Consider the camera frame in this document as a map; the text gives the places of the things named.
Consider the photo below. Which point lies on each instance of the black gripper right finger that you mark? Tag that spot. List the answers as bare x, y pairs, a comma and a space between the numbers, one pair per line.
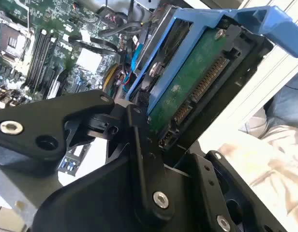
212, 188

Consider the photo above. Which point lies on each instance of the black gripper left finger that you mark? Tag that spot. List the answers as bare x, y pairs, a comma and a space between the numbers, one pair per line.
30, 120

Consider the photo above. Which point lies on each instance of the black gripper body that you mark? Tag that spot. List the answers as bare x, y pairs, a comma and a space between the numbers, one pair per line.
95, 205

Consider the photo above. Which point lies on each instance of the hard disk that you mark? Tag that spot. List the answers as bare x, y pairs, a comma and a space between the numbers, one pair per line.
178, 91

